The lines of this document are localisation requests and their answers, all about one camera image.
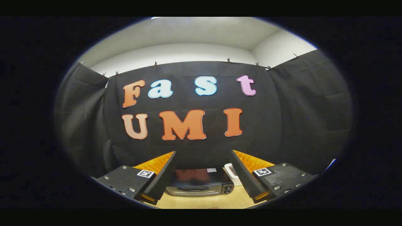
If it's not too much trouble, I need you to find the black backdrop cloth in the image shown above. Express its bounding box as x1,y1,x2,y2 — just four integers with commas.
55,49,354,176

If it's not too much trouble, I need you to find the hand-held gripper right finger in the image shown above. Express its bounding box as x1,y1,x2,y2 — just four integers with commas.
231,150,318,204

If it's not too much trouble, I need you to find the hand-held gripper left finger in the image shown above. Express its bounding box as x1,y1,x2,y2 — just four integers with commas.
91,151,177,206

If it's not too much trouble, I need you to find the row of metal cloth clips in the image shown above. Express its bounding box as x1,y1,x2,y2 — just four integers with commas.
79,54,302,78

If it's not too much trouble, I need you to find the black toaster oven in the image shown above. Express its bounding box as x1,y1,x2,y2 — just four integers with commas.
165,168,235,197

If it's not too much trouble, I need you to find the white carton box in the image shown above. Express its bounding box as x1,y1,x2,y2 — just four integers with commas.
224,163,242,187

